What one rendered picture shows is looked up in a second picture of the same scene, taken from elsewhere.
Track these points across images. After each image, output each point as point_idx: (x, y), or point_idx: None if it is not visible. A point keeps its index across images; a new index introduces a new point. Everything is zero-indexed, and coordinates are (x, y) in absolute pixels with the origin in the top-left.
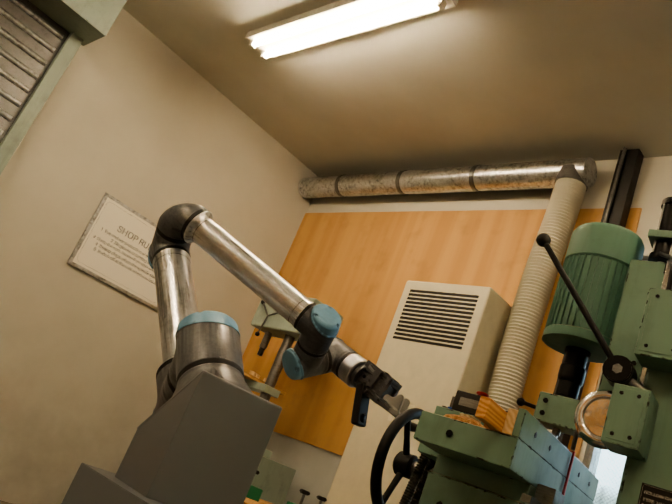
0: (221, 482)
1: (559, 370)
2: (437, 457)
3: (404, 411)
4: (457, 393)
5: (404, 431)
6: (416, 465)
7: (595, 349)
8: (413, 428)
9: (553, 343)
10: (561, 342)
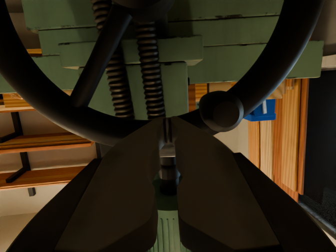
0: None
1: (162, 173)
2: (41, 50)
3: (53, 122)
4: (101, 152)
5: (82, 72)
6: (95, 9)
7: (159, 181)
8: (200, 102)
9: (162, 200)
10: (155, 195)
